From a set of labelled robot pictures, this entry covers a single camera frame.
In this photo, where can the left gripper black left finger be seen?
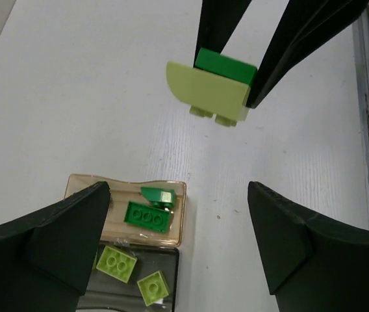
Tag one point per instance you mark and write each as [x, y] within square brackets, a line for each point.
[46, 257]

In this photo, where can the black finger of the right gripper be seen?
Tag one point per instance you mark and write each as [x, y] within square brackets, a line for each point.
[303, 28]
[218, 20]

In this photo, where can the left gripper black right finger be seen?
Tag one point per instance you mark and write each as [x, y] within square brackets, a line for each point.
[311, 262]

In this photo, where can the dark green long lego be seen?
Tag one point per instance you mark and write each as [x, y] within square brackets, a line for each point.
[225, 66]
[147, 217]

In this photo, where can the lime green 2x3 lego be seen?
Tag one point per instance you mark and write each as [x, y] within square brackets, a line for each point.
[115, 263]

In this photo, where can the lime green small lego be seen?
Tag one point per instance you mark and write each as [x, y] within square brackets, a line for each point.
[153, 288]

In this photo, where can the dark green square lego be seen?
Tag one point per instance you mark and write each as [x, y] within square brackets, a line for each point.
[159, 197]

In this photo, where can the grey transparent container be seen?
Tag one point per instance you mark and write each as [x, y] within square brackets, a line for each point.
[105, 293]

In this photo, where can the orange transparent container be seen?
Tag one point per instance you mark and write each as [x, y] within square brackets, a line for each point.
[121, 192]

